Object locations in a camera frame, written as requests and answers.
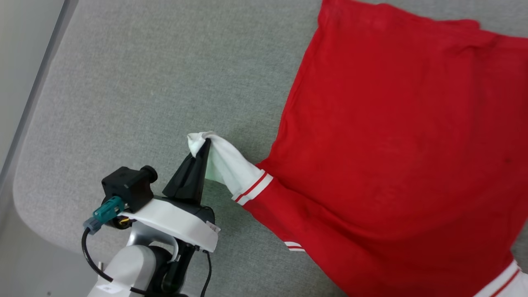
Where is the red white-trimmed shirt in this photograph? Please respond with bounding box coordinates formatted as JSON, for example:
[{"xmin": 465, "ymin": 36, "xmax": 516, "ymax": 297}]
[{"xmin": 187, "ymin": 0, "xmax": 528, "ymax": 297}]

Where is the thick black camera cable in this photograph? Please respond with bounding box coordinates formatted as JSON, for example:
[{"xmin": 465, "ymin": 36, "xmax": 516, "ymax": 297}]
[{"xmin": 81, "ymin": 227, "xmax": 149, "ymax": 296}]

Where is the white left camera bracket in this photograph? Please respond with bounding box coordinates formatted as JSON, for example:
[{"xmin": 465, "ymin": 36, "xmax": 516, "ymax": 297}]
[{"xmin": 118, "ymin": 197, "xmax": 221, "ymax": 253}]

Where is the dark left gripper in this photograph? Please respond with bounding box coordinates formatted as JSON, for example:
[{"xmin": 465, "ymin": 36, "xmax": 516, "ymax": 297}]
[{"xmin": 162, "ymin": 138, "xmax": 216, "ymax": 226}]

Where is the thin black cable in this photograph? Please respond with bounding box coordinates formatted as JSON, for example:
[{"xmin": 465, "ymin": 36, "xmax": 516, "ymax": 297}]
[{"xmin": 200, "ymin": 250, "xmax": 212, "ymax": 297}]

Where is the teal cable connector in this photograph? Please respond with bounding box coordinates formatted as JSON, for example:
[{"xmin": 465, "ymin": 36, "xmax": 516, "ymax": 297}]
[{"xmin": 83, "ymin": 196, "xmax": 127, "ymax": 236}]

